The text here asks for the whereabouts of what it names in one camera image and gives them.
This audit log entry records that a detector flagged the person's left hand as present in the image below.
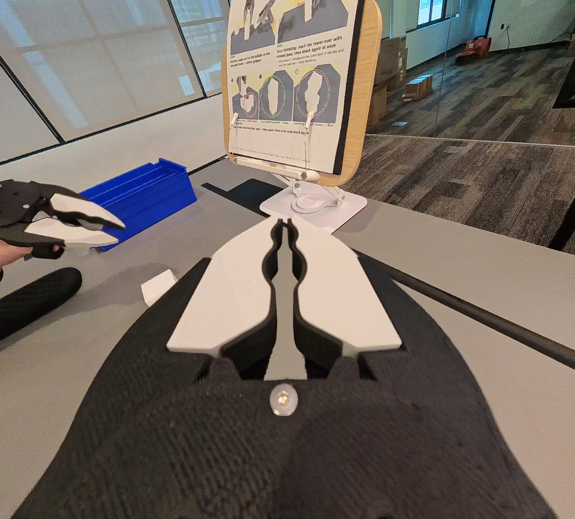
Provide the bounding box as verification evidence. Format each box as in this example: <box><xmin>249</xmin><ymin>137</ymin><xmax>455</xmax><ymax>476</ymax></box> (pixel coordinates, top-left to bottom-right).
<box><xmin>0</xmin><ymin>244</ymin><xmax>35</xmax><ymax>269</ymax></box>

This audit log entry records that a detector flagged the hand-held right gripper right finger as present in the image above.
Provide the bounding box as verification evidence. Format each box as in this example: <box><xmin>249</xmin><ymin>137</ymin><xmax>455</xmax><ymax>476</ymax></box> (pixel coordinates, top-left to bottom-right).
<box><xmin>287</xmin><ymin>217</ymin><xmax>403</xmax><ymax>380</ymax></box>

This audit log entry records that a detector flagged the blue plastic bin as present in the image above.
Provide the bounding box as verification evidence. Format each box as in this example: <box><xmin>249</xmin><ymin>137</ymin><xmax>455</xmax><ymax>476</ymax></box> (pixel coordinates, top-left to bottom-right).
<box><xmin>80</xmin><ymin>158</ymin><xmax>198</xmax><ymax>253</ymax></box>

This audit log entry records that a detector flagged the white document stand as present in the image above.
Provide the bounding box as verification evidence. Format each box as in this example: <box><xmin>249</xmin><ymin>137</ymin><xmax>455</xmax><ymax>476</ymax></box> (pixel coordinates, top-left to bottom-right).
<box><xmin>229</xmin><ymin>113</ymin><xmax>367</xmax><ymax>234</ymax></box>

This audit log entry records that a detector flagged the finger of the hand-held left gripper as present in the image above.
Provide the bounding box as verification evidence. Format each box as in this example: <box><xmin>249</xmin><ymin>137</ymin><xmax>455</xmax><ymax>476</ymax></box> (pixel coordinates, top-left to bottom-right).
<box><xmin>49</xmin><ymin>192</ymin><xmax>126</xmax><ymax>231</ymax></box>
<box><xmin>24</xmin><ymin>217</ymin><xmax>120</xmax><ymax>247</ymax></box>

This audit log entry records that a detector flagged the black mesh wrist rest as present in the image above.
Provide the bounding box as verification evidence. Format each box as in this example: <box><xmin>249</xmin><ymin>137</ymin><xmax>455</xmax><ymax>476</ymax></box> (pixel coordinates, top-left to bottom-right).
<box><xmin>0</xmin><ymin>268</ymin><xmax>83</xmax><ymax>341</ymax></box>

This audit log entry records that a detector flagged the printed instruction sheet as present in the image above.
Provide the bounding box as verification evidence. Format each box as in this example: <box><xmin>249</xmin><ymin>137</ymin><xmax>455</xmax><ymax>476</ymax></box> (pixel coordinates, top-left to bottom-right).
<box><xmin>227</xmin><ymin>0</ymin><xmax>377</xmax><ymax>174</ymax></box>

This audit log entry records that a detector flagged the brown cardboard box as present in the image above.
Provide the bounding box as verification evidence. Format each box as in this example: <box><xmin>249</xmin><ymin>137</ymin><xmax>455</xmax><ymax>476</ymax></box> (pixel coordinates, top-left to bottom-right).
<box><xmin>367</xmin><ymin>84</ymin><xmax>388</xmax><ymax>127</ymax></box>
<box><xmin>379</xmin><ymin>36</ymin><xmax>408</xmax><ymax>89</ymax></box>

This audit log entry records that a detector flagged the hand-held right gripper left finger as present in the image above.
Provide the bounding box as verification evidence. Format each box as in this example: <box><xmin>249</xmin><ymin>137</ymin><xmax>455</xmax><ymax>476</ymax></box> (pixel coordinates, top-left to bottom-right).
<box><xmin>166</xmin><ymin>216</ymin><xmax>285</xmax><ymax>380</ymax></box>

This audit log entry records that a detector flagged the white foam cube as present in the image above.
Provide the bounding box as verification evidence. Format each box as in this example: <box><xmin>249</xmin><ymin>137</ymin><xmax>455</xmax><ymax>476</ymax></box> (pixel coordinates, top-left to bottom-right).
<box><xmin>140</xmin><ymin>270</ymin><xmax>179</xmax><ymax>307</ymax></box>

